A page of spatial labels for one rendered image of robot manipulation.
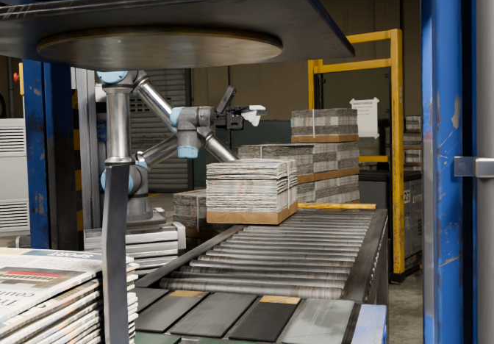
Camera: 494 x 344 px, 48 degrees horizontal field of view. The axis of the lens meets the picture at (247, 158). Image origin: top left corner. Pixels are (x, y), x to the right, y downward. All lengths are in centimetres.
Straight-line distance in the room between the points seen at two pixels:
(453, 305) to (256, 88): 964
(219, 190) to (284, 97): 785
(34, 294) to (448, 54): 36
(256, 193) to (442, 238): 165
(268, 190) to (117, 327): 167
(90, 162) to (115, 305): 199
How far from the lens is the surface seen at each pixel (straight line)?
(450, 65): 48
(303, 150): 336
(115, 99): 214
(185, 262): 159
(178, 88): 1052
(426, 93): 108
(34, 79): 136
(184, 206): 299
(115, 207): 44
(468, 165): 48
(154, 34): 73
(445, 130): 48
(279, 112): 996
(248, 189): 212
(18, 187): 239
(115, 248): 45
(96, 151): 242
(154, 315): 116
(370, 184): 440
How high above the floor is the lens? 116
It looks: 3 degrees down
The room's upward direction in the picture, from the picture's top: 1 degrees counter-clockwise
